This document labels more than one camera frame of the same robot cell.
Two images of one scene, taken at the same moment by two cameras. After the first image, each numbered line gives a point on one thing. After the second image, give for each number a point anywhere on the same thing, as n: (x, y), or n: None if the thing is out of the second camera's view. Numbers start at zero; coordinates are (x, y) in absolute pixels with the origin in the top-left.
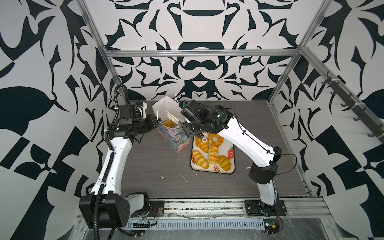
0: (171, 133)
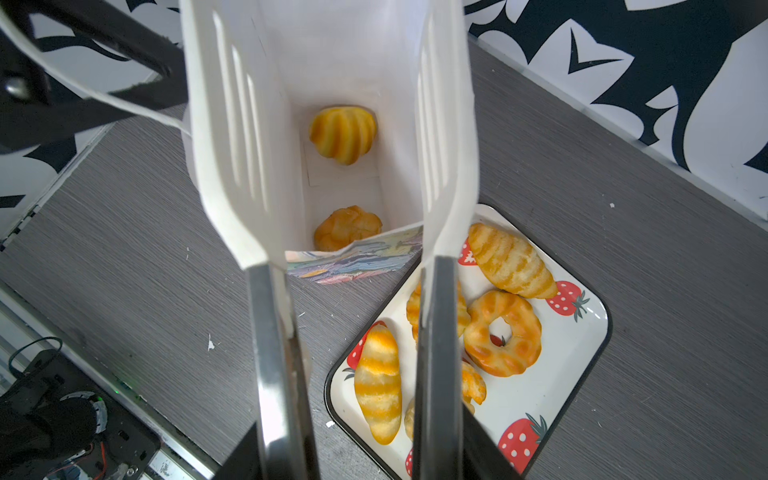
0: (379, 77)
